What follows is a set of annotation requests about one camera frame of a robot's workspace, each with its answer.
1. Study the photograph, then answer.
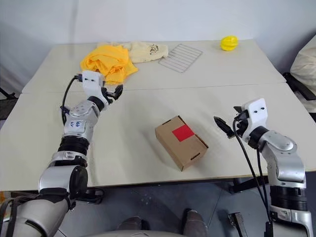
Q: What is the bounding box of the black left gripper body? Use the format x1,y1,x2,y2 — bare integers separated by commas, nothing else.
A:
104,90,119,104

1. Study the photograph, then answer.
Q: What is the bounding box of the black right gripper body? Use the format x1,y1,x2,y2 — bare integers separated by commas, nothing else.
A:
228,111,249,139

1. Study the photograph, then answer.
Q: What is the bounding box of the red tape patch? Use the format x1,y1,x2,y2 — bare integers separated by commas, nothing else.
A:
171,124,195,142

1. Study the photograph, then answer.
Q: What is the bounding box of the brown cardboard box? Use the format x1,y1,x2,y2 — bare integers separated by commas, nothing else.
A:
154,115,209,172

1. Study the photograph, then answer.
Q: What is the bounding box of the yellow ridged plastic item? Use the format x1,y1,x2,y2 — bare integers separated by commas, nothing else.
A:
220,35,240,52

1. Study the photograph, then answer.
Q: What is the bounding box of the crumpled yellow cloth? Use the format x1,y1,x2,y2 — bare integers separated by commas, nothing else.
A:
79,44,139,85

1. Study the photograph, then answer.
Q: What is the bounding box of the cream printed cloth bag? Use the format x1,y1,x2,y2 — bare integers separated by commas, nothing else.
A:
96,41,169,65

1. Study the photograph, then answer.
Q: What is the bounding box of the cream sack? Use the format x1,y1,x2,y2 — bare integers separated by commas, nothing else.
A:
289,34,316,113

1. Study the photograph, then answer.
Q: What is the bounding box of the black tripod leg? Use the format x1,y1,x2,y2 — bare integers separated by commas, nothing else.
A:
0,85,19,100

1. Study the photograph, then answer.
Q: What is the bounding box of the dark rounded robot foot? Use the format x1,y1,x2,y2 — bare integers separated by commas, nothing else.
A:
182,208,209,237
117,216,149,232

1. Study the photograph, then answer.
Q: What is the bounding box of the grey robot torso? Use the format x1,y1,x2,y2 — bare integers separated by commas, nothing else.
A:
90,228,184,237

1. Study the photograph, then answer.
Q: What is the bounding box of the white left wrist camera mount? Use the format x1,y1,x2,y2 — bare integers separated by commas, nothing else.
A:
81,70,110,111

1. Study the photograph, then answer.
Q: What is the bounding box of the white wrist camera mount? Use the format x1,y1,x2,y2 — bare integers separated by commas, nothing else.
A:
241,98,269,144
81,70,110,111

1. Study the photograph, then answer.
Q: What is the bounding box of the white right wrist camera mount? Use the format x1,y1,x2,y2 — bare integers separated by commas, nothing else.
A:
241,98,269,144

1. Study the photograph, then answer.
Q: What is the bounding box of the long black right wrist cable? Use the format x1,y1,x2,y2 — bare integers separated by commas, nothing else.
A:
232,118,274,237

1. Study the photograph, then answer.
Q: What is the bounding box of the short black right arm cable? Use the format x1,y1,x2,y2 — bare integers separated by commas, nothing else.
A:
256,147,270,212

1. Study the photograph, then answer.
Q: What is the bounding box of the black metal frame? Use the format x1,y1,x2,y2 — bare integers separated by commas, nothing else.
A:
282,72,316,102

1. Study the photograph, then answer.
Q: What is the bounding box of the metal wire rack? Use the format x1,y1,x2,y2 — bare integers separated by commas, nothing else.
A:
158,43,204,74

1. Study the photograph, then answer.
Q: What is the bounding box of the metal bracket on floor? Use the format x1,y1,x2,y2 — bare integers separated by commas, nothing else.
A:
228,211,248,237

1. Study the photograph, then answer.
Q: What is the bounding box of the thick black body cable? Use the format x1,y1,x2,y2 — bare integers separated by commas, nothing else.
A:
0,197,20,237

